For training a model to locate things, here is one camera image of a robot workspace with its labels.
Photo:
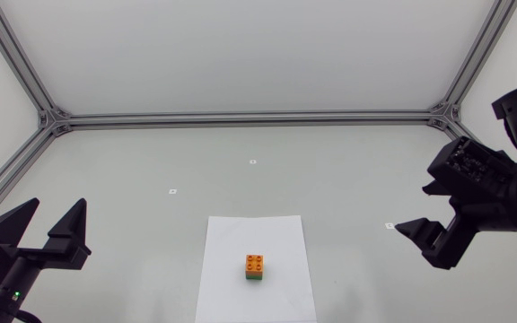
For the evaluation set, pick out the white paper sheet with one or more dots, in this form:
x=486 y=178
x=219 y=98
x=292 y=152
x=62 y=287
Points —
x=258 y=296

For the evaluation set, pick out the green toy brick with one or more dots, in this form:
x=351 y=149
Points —
x=254 y=276

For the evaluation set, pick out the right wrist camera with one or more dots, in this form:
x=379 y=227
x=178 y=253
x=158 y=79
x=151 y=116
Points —
x=474 y=170

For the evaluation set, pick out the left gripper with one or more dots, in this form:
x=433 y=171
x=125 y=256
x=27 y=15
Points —
x=18 y=278

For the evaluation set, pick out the orange toy brick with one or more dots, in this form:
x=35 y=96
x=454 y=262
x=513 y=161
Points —
x=254 y=264

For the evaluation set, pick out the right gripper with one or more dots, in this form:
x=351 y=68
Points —
x=487 y=215

